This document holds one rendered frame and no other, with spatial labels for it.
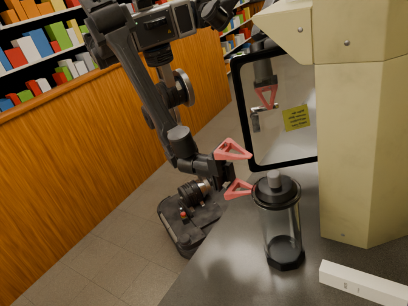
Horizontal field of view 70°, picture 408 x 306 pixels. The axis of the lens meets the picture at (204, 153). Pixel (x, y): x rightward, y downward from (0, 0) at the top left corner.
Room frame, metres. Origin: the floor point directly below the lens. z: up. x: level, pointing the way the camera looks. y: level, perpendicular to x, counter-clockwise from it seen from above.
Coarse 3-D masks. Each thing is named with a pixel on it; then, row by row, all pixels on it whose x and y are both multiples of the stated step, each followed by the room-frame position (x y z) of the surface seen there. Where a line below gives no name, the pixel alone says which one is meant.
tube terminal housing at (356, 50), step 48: (336, 0) 0.49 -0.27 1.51; (384, 0) 0.45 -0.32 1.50; (336, 48) 0.49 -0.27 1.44; (384, 48) 0.44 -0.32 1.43; (336, 96) 0.49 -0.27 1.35; (384, 96) 0.44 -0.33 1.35; (336, 144) 0.49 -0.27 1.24; (384, 144) 0.44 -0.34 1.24; (336, 192) 0.49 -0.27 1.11; (384, 192) 0.45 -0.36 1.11; (336, 240) 0.49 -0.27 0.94; (384, 240) 0.45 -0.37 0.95
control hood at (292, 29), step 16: (304, 0) 0.60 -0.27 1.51; (256, 16) 0.59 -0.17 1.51; (272, 16) 0.56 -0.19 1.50; (288, 16) 0.54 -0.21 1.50; (304, 16) 0.52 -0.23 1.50; (272, 32) 0.56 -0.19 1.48; (288, 32) 0.54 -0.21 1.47; (304, 32) 0.53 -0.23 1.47; (288, 48) 0.55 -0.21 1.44; (304, 48) 0.53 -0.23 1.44; (304, 64) 0.53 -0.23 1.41
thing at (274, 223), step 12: (252, 192) 0.50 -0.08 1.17; (300, 192) 0.46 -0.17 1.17; (264, 204) 0.45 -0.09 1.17; (276, 204) 0.44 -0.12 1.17; (288, 204) 0.44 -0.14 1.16; (264, 216) 0.47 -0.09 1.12; (276, 216) 0.45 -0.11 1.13; (288, 216) 0.45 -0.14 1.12; (264, 228) 0.47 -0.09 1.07; (276, 228) 0.45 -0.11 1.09; (288, 228) 0.44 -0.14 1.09; (300, 228) 0.47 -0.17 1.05; (264, 240) 0.49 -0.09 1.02; (276, 240) 0.45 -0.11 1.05; (288, 240) 0.44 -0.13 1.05; (300, 240) 0.46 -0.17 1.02; (276, 252) 0.45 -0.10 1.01; (288, 252) 0.44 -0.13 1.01; (300, 252) 0.46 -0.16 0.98
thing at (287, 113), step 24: (240, 72) 0.80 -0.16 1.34; (264, 72) 0.79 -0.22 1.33; (288, 72) 0.78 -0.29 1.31; (312, 72) 0.77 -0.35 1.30; (264, 96) 0.79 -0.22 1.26; (288, 96) 0.78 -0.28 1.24; (312, 96) 0.77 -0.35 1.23; (264, 120) 0.79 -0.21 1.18; (288, 120) 0.78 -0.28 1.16; (312, 120) 0.77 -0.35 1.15; (264, 144) 0.79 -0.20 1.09; (288, 144) 0.78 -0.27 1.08; (312, 144) 0.77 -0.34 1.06
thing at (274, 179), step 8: (272, 176) 0.48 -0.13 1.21; (280, 176) 0.51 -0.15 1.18; (264, 184) 0.50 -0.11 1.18; (272, 184) 0.48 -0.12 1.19; (280, 184) 0.48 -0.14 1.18; (288, 184) 0.48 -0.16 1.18; (256, 192) 0.49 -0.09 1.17; (264, 192) 0.47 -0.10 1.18; (272, 192) 0.47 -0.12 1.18; (280, 192) 0.46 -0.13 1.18; (288, 192) 0.46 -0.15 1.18; (264, 200) 0.46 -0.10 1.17; (272, 200) 0.45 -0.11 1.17; (280, 200) 0.45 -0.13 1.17
